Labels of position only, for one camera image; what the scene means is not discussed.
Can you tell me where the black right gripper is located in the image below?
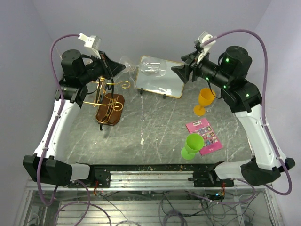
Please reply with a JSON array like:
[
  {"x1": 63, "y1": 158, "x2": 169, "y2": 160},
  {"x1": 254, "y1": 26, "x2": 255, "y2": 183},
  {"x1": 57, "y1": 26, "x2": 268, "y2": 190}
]
[{"x1": 172, "y1": 49, "x2": 232, "y2": 89}]

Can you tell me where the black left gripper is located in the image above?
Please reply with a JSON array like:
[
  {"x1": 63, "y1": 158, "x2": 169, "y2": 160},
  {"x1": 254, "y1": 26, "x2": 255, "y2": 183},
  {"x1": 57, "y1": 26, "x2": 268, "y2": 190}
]
[{"x1": 79, "y1": 50, "x2": 126, "y2": 84}]

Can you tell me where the small clear wine glass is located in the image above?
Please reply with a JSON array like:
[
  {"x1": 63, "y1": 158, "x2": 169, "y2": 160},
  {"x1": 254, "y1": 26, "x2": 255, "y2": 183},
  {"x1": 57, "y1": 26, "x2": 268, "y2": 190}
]
[{"x1": 120, "y1": 56, "x2": 137, "y2": 88}]

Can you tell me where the orange plastic goblet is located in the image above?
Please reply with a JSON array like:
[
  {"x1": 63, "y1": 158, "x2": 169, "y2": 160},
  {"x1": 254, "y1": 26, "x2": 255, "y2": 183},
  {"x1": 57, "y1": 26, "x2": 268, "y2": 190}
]
[{"x1": 193, "y1": 88, "x2": 215, "y2": 116}]

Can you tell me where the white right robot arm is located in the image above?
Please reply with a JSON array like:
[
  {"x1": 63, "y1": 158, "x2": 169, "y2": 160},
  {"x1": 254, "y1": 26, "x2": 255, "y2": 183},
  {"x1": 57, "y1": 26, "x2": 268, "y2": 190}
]
[{"x1": 171, "y1": 46, "x2": 295, "y2": 186}]

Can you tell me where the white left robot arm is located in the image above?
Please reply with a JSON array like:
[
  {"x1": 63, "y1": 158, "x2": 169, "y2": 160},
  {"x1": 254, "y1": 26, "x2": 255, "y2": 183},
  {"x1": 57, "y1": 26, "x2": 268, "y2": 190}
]
[{"x1": 23, "y1": 49, "x2": 125, "y2": 187}]

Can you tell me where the gold framed whiteboard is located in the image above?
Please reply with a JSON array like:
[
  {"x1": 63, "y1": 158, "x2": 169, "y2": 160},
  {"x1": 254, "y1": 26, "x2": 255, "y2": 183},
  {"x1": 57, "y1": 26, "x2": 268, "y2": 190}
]
[{"x1": 135, "y1": 56, "x2": 184, "y2": 98}]

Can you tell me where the green plastic goblet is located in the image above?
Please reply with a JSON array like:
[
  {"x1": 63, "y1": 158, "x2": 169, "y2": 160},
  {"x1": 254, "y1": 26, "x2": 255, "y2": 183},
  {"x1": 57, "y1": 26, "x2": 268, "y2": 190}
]
[{"x1": 181, "y1": 133, "x2": 205, "y2": 160}]

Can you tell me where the pink booklet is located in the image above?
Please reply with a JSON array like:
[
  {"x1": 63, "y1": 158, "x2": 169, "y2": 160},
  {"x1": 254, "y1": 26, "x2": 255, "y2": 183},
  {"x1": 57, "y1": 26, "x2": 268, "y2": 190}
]
[{"x1": 186, "y1": 118, "x2": 223, "y2": 156}]

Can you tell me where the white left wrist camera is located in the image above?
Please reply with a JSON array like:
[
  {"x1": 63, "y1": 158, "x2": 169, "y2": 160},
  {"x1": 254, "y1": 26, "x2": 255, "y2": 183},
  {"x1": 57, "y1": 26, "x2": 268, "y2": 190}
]
[{"x1": 78, "y1": 33, "x2": 101, "y2": 58}]

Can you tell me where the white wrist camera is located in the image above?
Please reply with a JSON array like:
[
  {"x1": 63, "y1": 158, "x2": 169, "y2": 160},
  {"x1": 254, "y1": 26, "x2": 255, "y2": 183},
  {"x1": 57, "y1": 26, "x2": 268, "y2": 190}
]
[
  {"x1": 78, "y1": 33, "x2": 101, "y2": 58},
  {"x1": 194, "y1": 31, "x2": 216, "y2": 64}
]

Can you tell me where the gold wire wine glass rack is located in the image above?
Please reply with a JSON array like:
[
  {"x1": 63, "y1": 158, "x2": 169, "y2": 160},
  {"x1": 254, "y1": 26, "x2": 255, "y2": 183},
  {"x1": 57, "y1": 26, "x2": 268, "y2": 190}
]
[{"x1": 84, "y1": 77, "x2": 131, "y2": 131}]

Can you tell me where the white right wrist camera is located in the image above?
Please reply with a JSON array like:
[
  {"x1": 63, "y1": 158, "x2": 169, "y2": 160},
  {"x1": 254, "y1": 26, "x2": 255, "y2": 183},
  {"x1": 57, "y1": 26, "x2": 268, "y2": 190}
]
[{"x1": 194, "y1": 31, "x2": 216, "y2": 64}]

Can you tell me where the aluminium rail frame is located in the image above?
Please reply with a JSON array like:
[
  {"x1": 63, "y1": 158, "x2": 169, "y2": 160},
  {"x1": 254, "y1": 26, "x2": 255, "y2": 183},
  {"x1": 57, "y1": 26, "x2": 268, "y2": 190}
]
[{"x1": 15, "y1": 164, "x2": 284, "y2": 226}]

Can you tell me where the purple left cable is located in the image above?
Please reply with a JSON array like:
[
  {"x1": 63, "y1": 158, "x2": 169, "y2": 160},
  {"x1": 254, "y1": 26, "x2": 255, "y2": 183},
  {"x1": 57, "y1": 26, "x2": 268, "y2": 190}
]
[{"x1": 37, "y1": 34, "x2": 111, "y2": 226}]

